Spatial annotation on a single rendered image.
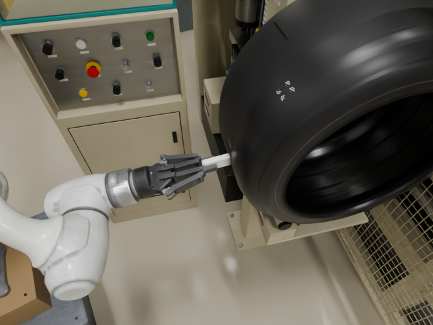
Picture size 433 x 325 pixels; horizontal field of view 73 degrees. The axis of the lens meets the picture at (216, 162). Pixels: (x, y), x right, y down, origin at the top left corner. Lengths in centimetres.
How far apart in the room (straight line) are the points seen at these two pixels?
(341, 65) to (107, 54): 89
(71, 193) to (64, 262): 17
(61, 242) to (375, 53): 62
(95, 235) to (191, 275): 120
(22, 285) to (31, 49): 78
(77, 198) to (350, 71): 59
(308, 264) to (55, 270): 151
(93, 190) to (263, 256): 132
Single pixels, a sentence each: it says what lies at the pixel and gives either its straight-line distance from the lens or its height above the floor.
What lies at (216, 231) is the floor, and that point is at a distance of 190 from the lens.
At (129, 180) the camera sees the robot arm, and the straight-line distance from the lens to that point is 71.
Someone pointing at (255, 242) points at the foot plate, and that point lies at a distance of 187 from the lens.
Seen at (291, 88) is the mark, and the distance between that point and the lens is 54.
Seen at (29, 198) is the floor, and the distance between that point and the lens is 239.
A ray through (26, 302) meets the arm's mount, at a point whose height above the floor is 76.
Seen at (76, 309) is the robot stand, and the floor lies 65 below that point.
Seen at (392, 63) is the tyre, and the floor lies 145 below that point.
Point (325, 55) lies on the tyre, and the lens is 55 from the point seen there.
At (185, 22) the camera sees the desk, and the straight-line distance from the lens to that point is 378.
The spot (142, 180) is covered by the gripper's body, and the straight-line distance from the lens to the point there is 70.
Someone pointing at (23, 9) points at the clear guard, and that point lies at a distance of 117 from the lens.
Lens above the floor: 171
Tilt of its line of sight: 51 degrees down
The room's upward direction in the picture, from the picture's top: straight up
